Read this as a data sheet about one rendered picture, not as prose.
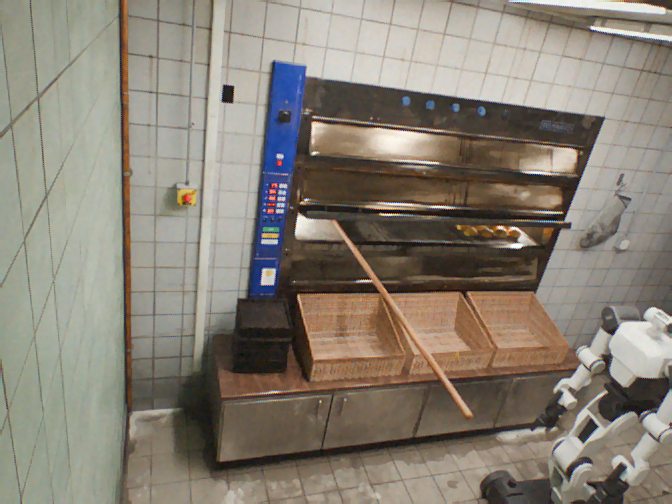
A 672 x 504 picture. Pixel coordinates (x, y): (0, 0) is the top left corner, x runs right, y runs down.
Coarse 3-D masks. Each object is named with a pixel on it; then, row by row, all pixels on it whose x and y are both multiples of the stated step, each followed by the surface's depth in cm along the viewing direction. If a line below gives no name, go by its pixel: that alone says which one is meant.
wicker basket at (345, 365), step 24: (360, 312) 320; (384, 312) 315; (312, 336) 313; (336, 336) 318; (360, 336) 322; (384, 336) 314; (312, 360) 273; (336, 360) 275; (360, 360) 280; (384, 360) 286
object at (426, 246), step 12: (300, 240) 295; (312, 240) 298; (324, 240) 301; (336, 240) 304; (480, 252) 336; (492, 252) 339; (504, 252) 342; (516, 252) 345; (528, 252) 349; (540, 252) 352
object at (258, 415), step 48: (240, 384) 266; (288, 384) 272; (336, 384) 279; (384, 384) 287; (432, 384) 301; (480, 384) 314; (528, 384) 328; (240, 432) 272; (288, 432) 283; (336, 432) 295; (384, 432) 308; (432, 432) 322; (480, 432) 345
